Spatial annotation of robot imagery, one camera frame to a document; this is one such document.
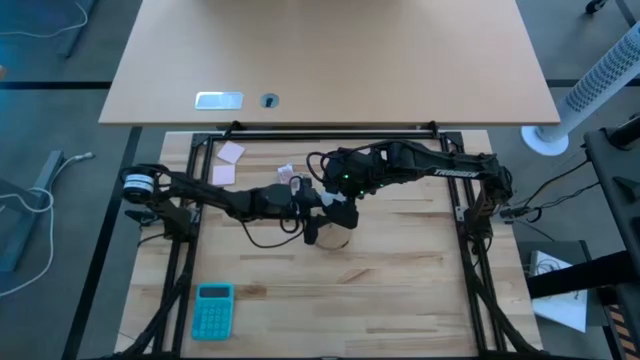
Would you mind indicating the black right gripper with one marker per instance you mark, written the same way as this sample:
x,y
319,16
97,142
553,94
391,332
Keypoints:
x,y
345,215

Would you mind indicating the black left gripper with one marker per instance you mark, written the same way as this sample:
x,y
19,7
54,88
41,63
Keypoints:
x,y
309,210

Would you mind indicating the clear wrapper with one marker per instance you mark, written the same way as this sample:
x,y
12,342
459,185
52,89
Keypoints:
x,y
286,174

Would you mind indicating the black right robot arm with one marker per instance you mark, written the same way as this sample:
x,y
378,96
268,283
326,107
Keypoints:
x,y
450,167

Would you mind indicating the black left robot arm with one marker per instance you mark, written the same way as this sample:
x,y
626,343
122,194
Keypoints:
x,y
225,197

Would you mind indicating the pink sticky note pad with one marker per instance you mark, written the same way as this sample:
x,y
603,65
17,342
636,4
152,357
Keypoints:
x,y
231,152
223,175

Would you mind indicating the teal calculator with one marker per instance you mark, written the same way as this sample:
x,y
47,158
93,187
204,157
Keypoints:
x,y
213,312

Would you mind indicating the silver desk power plate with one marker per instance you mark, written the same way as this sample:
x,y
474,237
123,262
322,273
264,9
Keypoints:
x,y
218,100

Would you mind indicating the light wooden desk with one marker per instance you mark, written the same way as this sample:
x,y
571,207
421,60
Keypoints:
x,y
325,55

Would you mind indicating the white paper box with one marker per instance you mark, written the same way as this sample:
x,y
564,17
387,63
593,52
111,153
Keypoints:
x,y
565,310

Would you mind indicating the black equipment stand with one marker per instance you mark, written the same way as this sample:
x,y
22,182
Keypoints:
x,y
615,165

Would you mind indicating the white tower fan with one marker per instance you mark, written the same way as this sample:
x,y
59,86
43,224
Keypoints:
x,y
595,85

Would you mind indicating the grey desk leg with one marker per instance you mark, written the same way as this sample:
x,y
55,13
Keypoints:
x,y
75,35
25,235

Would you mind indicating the black caster wheel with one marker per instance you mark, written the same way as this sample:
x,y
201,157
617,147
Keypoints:
x,y
594,6

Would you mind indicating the black aluminium table frame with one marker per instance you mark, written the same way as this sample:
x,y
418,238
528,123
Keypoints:
x,y
325,135

